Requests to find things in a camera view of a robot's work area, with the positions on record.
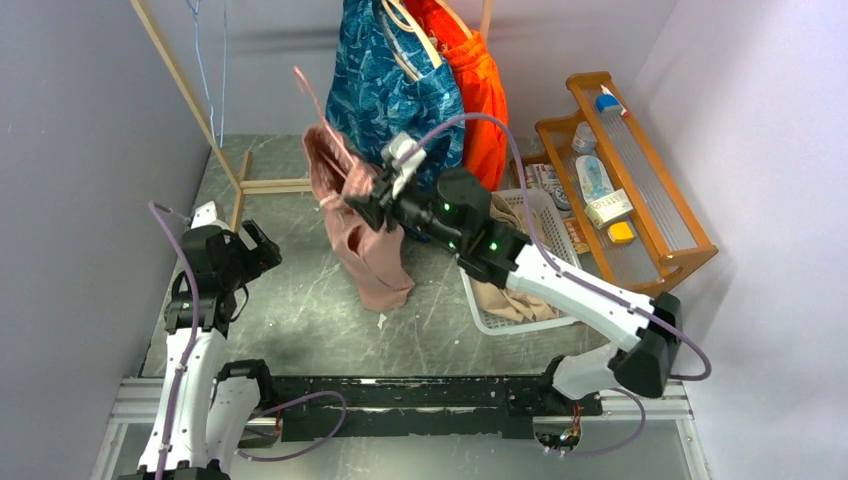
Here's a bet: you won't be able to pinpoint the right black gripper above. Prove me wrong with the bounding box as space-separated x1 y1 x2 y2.
345 170 465 251

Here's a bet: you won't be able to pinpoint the pink shorts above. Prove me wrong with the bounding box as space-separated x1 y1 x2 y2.
302 126 415 312

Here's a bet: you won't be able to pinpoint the blue patterned shorts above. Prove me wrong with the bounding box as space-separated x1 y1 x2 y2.
325 0 464 164

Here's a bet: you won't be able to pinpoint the pink hanger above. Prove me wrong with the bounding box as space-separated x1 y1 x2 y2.
292 66 373 200

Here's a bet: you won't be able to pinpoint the beige shorts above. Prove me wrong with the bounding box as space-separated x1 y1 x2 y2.
470 192 561 323

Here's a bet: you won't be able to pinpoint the wooden hanger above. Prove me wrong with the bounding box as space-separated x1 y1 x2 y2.
437 0 472 38
380 0 444 82

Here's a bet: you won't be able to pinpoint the blue wire hanger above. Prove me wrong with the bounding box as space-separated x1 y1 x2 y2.
185 0 230 148

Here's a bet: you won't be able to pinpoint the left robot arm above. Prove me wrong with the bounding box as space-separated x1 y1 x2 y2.
131 220 282 479

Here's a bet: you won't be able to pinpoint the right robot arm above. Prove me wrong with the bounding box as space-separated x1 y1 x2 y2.
343 167 680 414

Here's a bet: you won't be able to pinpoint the orange shorts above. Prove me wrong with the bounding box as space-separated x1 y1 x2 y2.
405 0 509 191

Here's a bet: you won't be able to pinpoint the wooden clothes rack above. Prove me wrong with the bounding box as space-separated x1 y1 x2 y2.
130 0 494 232

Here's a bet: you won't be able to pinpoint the white plastic basket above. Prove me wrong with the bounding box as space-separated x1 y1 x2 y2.
460 188 582 336

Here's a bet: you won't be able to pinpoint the small card pack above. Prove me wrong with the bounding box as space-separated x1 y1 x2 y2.
524 163 562 193

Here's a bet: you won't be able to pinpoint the round tin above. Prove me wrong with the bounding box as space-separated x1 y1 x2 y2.
550 187 573 218

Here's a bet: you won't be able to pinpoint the orange snack pack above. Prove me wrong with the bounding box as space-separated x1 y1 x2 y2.
563 217 591 254

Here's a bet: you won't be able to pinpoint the blue white tube pack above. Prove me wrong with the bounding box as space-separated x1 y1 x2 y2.
575 155 615 203

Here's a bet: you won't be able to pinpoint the clear small bottle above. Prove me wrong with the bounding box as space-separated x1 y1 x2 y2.
571 121 598 155

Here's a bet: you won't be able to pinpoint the white box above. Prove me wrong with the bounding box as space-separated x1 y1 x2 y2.
584 189 633 229

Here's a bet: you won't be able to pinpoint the wooden tiered shelf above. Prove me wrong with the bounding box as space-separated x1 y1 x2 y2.
511 71 718 296

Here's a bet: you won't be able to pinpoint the yellow block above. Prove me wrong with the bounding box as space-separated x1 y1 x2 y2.
607 221 636 244

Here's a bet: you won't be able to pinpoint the blue white eraser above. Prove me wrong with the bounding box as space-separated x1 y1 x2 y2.
594 84 629 117

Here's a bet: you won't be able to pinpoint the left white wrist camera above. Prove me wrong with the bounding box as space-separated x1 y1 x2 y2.
189 201 230 231

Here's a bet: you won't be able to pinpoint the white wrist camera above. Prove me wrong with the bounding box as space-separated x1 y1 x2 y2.
381 132 427 199
189 201 230 231

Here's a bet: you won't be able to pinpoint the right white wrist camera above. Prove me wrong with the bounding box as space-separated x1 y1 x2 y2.
381 132 427 199

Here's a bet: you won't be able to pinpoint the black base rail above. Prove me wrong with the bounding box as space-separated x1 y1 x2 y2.
112 374 694 445

